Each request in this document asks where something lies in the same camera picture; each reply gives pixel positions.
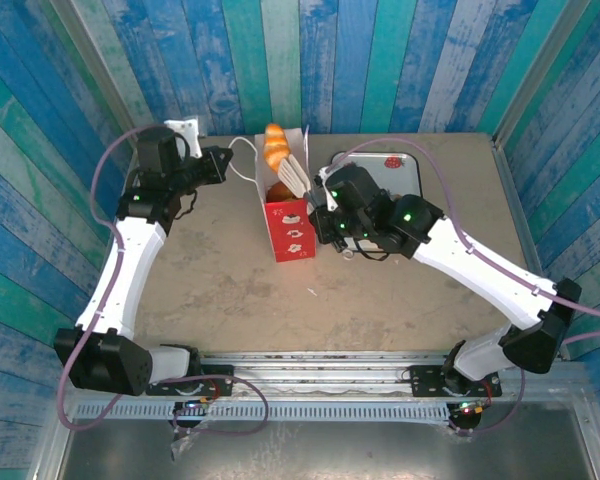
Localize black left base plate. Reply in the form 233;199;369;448
144;364;235;397

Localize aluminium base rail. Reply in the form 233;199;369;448
194;351;454;401

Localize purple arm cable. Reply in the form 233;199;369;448
54;124;271;436
329;137;600;437

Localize white slotted cable duct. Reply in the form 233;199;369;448
72;402;454;422

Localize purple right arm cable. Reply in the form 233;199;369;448
329;137;600;437

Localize small electronics board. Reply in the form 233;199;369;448
172;397;216;416
449;397;491;419

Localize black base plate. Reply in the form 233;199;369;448
144;364;235;397
409;365;504;399

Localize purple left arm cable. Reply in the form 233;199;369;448
54;124;271;436

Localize long fake bread roll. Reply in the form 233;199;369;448
263;123;289;172

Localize red white paper bag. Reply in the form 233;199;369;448
228;127;319;264

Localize grey metal table edge rail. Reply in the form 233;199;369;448
490;134;551;291

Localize grey metal sheet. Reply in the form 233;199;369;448
59;418;599;480

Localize white metal tongs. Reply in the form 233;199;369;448
278;153;356;261

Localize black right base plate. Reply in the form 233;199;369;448
409;365;504;399

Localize grey metal frame post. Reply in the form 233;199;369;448
492;0;584;146
49;0;144;146

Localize fake croissant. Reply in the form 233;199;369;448
265;180;294;203

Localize white strawberry print tray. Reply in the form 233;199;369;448
328;151;424;254

